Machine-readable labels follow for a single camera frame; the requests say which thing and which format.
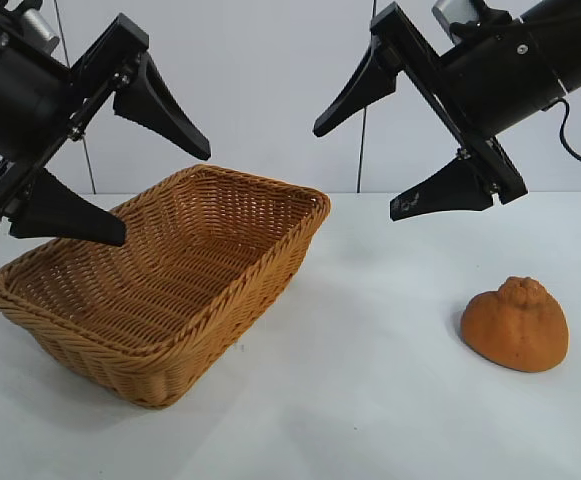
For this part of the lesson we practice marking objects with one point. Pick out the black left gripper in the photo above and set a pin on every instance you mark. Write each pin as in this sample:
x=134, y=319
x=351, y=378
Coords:
x=15, y=90

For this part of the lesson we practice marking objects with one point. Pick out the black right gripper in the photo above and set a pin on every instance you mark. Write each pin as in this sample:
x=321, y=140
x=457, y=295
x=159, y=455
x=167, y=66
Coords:
x=505, y=80

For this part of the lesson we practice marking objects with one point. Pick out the bumpy orange fruit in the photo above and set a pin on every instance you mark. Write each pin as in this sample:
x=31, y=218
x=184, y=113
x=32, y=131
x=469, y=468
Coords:
x=515, y=335

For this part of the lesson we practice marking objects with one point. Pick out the brown woven wicker basket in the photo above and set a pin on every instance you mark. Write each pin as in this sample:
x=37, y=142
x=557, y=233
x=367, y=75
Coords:
x=195, y=300

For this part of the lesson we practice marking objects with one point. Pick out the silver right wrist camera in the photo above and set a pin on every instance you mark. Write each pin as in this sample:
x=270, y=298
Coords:
x=447, y=10

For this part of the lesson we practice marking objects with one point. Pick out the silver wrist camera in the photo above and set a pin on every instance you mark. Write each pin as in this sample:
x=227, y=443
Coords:
x=447, y=10
x=40, y=22

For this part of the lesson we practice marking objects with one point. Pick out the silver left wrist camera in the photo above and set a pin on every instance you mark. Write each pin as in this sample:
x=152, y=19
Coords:
x=40, y=22

